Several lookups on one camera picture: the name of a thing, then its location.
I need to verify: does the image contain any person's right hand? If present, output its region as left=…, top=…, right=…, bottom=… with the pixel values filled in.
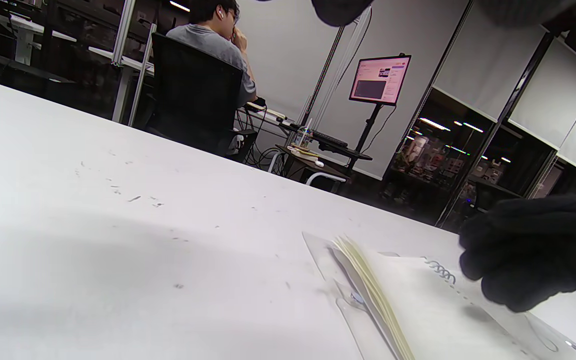
left=459, top=194, right=576, bottom=336

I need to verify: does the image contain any black monitor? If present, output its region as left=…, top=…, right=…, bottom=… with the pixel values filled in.
left=349, top=54, right=412, bottom=107

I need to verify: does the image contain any black keyboard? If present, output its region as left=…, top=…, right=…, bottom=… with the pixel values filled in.
left=310, top=129, right=349, bottom=149

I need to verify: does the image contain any spiral notebook with clear cover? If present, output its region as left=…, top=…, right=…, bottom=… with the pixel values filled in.
left=302, top=231, right=576, bottom=360

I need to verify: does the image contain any white desk frame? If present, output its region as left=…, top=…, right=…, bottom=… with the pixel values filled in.
left=112, top=0, right=158, bottom=127

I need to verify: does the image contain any white cart with wooden top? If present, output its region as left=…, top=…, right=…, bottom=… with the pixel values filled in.
left=268, top=144, right=351, bottom=194

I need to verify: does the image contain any black monitor stand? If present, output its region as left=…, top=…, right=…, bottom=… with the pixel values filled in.
left=313, top=102, right=385, bottom=174

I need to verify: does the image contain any cream power strip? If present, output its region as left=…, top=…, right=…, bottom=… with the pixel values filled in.
left=288, top=145, right=319, bottom=159

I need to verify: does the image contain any white desk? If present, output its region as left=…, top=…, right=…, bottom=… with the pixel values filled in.
left=0, top=0, right=78, bottom=84

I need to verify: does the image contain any person's left hand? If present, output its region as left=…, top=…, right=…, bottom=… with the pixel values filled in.
left=255, top=0, right=576, bottom=79

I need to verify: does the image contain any black office chair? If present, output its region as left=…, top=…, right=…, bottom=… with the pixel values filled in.
left=143, top=32, right=259, bottom=163

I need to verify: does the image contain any clear plastic bottle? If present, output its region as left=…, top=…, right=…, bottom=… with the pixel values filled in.
left=295, top=126, right=314, bottom=150

